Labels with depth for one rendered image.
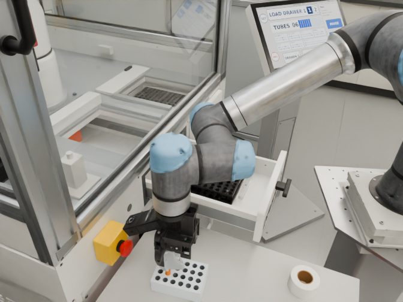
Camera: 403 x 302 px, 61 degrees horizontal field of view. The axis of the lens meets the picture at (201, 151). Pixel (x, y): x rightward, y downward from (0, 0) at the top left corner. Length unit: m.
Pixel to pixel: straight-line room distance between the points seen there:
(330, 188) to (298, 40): 0.71
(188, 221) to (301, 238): 1.46
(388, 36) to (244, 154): 0.33
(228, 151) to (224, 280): 0.41
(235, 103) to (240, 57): 1.85
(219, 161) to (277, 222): 1.51
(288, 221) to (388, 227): 1.11
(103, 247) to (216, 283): 0.30
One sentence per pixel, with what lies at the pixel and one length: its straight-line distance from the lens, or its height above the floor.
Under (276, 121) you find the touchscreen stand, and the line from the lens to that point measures 1.84.
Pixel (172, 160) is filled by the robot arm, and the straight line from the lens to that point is 0.58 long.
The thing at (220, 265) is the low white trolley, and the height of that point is 0.76.
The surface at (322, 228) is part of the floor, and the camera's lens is 2.19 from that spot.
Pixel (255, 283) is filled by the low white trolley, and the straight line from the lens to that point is 0.93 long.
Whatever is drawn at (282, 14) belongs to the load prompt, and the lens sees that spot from 1.65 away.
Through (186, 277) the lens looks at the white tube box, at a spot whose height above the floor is 0.80.
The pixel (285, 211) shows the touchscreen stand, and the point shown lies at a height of 0.04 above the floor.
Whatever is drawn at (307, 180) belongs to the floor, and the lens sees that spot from 2.50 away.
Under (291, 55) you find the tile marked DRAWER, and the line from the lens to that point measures 1.60.
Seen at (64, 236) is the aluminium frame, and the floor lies 0.99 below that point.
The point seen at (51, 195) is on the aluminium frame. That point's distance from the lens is 0.66.
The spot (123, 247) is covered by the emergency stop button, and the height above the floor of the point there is 0.89.
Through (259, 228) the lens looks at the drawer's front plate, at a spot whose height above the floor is 0.87.
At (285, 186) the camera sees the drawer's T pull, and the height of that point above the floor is 0.91.
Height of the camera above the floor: 1.52
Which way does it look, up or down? 35 degrees down
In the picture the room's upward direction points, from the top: 2 degrees clockwise
